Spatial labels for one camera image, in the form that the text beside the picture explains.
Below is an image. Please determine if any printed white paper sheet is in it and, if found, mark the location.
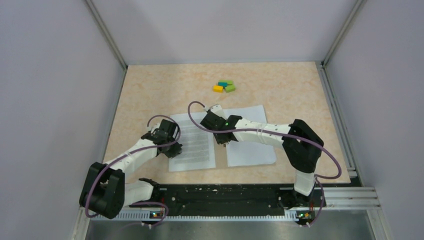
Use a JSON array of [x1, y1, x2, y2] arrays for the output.
[[168, 113, 216, 172]]

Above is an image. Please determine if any white paper sheet stack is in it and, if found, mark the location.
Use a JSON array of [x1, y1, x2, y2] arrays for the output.
[[223, 105, 277, 167]]

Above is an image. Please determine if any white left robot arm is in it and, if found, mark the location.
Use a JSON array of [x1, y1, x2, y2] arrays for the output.
[[79, 116, 182, 219]]

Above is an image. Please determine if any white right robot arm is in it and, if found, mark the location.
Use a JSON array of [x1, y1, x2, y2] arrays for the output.
[[200, 110, 324, 209]]

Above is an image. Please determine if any yellow block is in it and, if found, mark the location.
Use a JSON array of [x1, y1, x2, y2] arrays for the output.
[[212, 85, 224, 93]]

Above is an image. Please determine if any light green block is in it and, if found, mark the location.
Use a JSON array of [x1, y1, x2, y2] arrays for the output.
[[224, 85, 236, 93]]

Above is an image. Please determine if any teal block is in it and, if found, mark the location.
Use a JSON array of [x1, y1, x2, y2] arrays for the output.
[[217, 82, 228, 88]]

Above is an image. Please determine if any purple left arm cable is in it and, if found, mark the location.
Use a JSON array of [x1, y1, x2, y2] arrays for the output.
[[84, 114, 182, 239]]

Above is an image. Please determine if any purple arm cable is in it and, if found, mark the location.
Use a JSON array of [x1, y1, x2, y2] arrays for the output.
[[187, 100, 343, 227], [84, 114, 182, 239]]

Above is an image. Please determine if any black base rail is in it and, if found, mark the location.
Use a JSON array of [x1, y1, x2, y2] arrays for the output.
[[149, 183, 326, 217]]

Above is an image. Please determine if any grey slotted cable duct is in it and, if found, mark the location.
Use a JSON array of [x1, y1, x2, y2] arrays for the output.
[[112, 207, 299, 223]]

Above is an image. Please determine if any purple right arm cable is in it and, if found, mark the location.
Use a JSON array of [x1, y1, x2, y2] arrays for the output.
[[187, 100, 343, 227]]

